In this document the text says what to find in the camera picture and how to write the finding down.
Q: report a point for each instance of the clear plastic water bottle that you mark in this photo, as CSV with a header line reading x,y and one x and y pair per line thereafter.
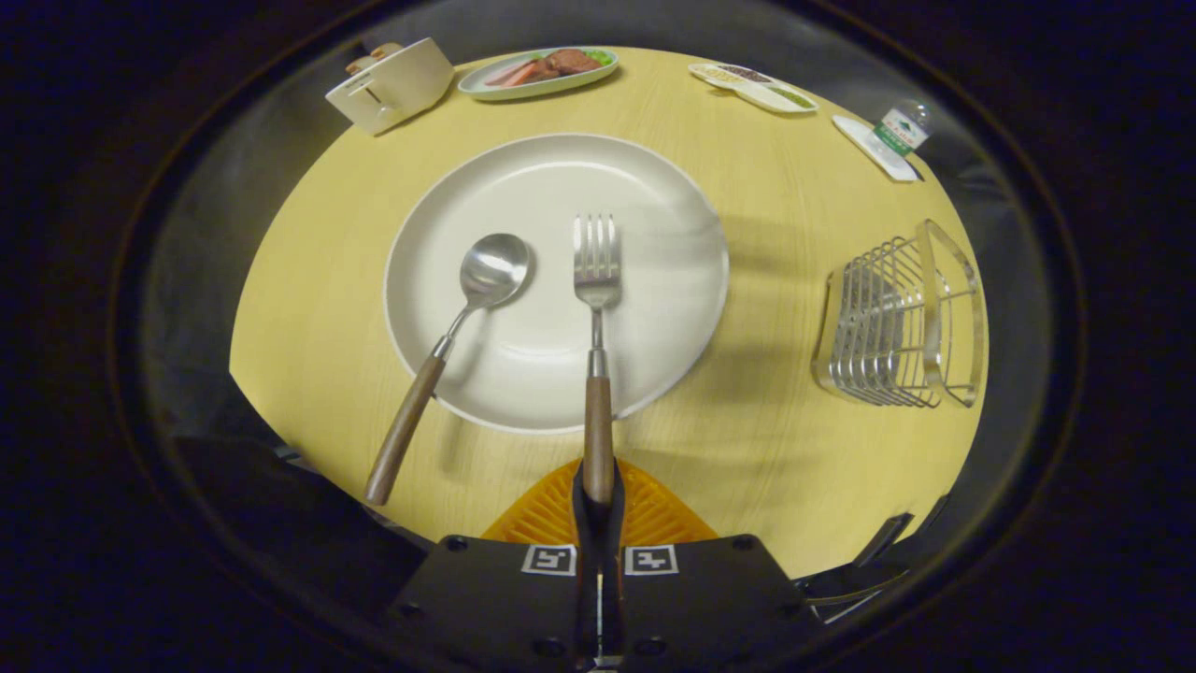
x,y
899,129

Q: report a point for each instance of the white toaster with bread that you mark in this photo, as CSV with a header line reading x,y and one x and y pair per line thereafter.
x,y
397,84

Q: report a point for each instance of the small white flat tray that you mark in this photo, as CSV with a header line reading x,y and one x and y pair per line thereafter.
x,y
874,150

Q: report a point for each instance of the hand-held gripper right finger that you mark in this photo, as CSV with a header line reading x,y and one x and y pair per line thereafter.
x,y
613,523

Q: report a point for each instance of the white divided condiment tray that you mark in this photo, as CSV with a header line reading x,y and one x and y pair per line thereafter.
x,y
752,87

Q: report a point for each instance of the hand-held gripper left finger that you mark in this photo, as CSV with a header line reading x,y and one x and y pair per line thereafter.
x,y
589,509

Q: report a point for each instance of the large white round plate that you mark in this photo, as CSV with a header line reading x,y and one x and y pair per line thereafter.
x,y
561,346

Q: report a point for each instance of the oval plate with food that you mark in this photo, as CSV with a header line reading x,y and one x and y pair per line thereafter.
x,y
537,73

